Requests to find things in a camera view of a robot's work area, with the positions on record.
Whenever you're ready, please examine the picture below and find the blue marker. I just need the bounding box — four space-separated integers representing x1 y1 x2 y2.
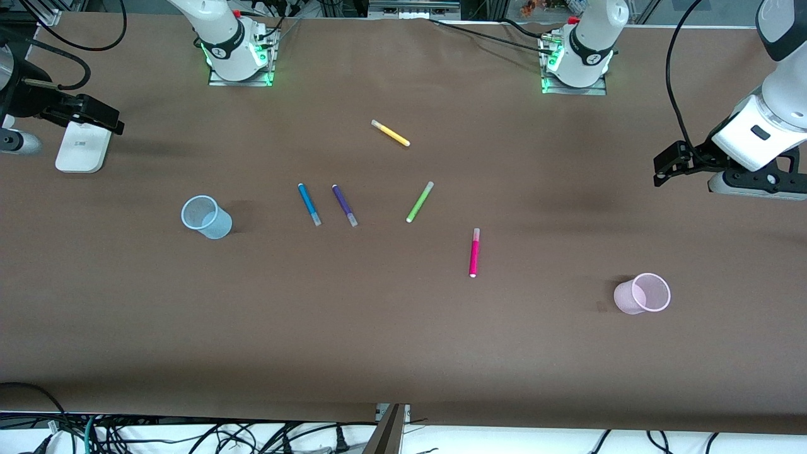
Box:
298 183 322 227

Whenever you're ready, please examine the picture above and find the white rectangular box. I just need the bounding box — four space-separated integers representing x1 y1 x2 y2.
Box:
55 120 114 174

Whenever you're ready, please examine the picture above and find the translucent pink plastic cup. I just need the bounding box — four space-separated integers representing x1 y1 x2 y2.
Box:
613 272 671 315

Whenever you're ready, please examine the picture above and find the translucent blue plastic cup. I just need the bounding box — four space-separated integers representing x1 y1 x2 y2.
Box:
181 195 233 240

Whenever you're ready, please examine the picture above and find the green marker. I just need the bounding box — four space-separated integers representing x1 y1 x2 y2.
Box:
405 181 435 224

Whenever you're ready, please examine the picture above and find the purple marker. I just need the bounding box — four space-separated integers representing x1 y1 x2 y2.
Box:
332 184 359 228

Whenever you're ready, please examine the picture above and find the yellow marker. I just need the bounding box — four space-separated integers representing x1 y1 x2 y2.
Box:
371 119 411 148

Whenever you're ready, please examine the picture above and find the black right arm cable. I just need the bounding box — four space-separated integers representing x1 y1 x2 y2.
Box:
19 0 128 52

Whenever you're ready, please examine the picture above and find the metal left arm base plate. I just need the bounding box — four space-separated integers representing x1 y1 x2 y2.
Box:
540 32 608 96

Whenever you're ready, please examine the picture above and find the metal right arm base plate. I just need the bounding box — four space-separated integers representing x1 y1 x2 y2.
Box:
207 26 280 88

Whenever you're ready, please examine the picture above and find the black cable on table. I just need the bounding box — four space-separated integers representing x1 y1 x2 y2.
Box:
427 18 562 51

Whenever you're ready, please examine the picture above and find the black looping floor cable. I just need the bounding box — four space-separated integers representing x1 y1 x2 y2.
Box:
0 381 70 436

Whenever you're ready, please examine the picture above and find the aluminium frame bar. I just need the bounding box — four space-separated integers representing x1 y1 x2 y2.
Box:
368 0 462 20

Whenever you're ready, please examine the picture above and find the metal table post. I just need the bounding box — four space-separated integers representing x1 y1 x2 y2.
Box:
364 404 412 454

